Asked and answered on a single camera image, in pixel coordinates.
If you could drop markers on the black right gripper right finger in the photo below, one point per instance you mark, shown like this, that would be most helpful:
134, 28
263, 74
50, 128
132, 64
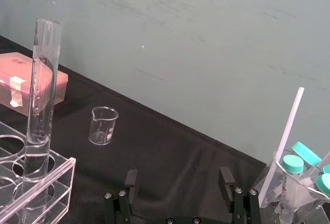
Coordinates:
233, 198

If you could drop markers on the pink plastic box with tape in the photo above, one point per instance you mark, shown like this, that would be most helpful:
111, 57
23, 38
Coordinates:
15, 79

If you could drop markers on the black table cloth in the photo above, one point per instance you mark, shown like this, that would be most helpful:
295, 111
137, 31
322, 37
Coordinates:
165, 157

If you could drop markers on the clear acrylic test tube rack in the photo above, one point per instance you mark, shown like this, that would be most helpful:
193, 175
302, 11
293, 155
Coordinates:
33, 182

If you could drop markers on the large clear glass beaker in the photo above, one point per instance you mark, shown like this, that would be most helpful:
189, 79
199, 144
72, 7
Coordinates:
294, 195

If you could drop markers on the teal capped centrifuge tube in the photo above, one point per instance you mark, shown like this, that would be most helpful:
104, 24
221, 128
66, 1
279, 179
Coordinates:
327, 168
306, 155
290, 182
323, 182

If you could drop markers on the white plastic stick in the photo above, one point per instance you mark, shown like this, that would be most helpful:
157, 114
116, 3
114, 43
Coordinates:
283, 141

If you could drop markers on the small clear glass beaker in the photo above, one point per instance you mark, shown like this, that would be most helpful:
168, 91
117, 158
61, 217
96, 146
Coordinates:
102, 126

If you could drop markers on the clear glass test tube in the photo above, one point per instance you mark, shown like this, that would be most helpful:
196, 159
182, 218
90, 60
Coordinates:
41, 110

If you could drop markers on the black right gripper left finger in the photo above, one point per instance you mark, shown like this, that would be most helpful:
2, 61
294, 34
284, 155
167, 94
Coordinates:
128, 195

